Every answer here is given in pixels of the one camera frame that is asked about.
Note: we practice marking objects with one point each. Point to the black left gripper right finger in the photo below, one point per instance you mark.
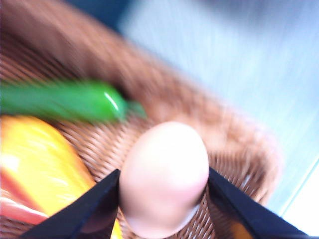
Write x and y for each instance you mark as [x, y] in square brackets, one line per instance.
[255, 219]

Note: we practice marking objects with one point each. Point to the yellow toy corn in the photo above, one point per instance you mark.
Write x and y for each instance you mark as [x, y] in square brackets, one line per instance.
[42, 166]

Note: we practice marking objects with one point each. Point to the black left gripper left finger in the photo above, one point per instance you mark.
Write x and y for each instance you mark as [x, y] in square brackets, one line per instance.
[92, 216]

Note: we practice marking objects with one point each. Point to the brown wicker basket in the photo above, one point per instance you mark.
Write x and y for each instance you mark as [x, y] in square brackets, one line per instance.
[57, 40]

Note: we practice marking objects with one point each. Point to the green toy pepper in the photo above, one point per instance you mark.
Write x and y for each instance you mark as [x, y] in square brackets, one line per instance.
[68, 101]

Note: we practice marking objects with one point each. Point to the brown egg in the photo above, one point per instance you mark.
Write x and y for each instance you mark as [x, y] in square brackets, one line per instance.
[164, 176]

